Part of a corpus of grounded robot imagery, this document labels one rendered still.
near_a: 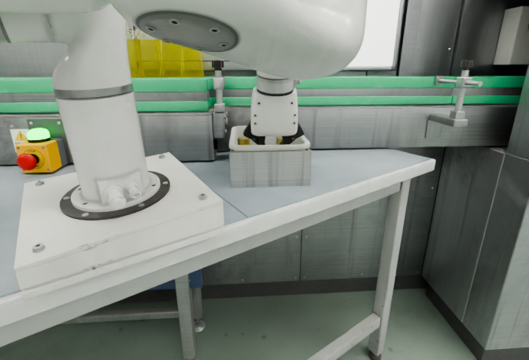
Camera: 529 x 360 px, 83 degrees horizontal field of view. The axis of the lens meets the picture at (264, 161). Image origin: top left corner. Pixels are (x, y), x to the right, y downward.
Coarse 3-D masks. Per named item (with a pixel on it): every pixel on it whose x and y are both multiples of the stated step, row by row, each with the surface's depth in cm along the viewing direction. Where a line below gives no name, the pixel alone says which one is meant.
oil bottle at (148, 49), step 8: (136, 40) 82; (144, 40) 82; (152, 40) 82; (144, 48) 82; (152, 48) 82; (144, 56) 83; (152, 56) 83; (144, 64) 84; (152, 64) 84; (160, 64) 85; (144, 72) 84; (152, 72) 84; (160, 72) 85
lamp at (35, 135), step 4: (36, 128) 71; (40, 128) 71; (28, 132) 70; (32, 132) 70; (36, 132) 70; (40, 132) 70; (44, 132) 71; (48, 132) 72; (28, 136) 70; (32, 136) 70; (36, 136) 70; (40, 136) 70; (44, 136) 71; (48, 136) 72; (28, 140) 70; (32, 140) 70; (36, 140) 70; (40, 140) 70; (44, 140) 71; (48, 140) 72
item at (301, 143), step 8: (232, 128) 78; (240, 128) 81; (232, 136) 69; (240, 136) 81; (272, 136) 82; (304, 136) 69; (232, 144) 62; (256, 144) 82; (272, 144) 83; (296, 144) 62; (304, 144) 62
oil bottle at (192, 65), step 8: (184, 48) 83; (184, 56) 84; (192, 56) 84; (200, 56) 84; (184, 64) 84; (192, 64) 85; (200, 64) 85; (184, 72) 85; (192, 72) 85; (200, 72) 86
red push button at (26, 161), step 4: (20, 156) 67; (24, 156) 67; (28, 156) 67; (32, 156) 67; (20, 160) 67; (24, 160) 67; (28, 160) 67; (32, 160) 67; (20, 164) 67; (24, 164) 67; (28, 164) 67; (32, 164) 67; (36, 164) 68; (24, 168) 67; (28, 168) 68; (32, 168) 68
